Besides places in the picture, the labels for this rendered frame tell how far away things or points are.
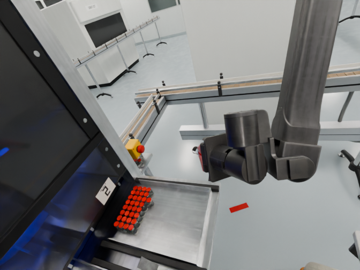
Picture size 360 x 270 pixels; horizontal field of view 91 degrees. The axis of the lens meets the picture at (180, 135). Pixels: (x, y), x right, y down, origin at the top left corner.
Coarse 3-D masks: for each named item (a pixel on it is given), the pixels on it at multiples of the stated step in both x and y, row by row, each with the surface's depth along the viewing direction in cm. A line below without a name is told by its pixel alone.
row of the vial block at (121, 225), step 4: (140, 188) 77; (136, 192) 76; (136, 196) 75; (132, 200) 74; (136, 200) 75; (132, 204) 72; (128, 208) 71; (128, 212) 70; (124, 216) 69; (128, 216) 70; (124, 220) 68; (120, 224) 67; (120, 228) 67
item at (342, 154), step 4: (344, 152) 157; (340, 156) 164; (344, 156) 162; (348, 156) 151; (352, 156) 149; (352, 160) 146; (352, 164) 142; (352, 168) 142; (356, 168) 140; (356, 172) 139; (356, 176) 139
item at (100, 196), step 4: (108, 180) 70; (104, 184) 68; (108, 184) 70; (112, 184) 72; (108, 188) 70; (112, 188) 72; (100, 192) 66; (104, 192) 68; (108, 192) 70; (96, 196) 64; (100, 196) 66; (104, 196) 68; (108, 196) 70; (100, 200) 66; (104, 200) 68
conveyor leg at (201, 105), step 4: (200, 104) 141; (204, 104) 143; (200, 108) 144; (204, 108) 144; (200, 112) 147; (204, 112) 146; (204, 116) 148; (204, 120) 151; (204, 124) 154; (204, 128) 157
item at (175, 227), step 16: (160, 192) 79; (176, 192) 77; (192, 192) 75; (208, 192) 73; (160, 208) 73; (176, 208) 71; (192, 208) 69; (208, 208) 67; (144, 224) 69; (160, 224) 68; (176, 224) 66; (192, 224) 65; (112, 240) 65; (128, 240) 66; (144, 240) 65; (160, 240) 63; (176, 240) 62; (192, 240) 61; (176, 256) 58; (192, 256) 57
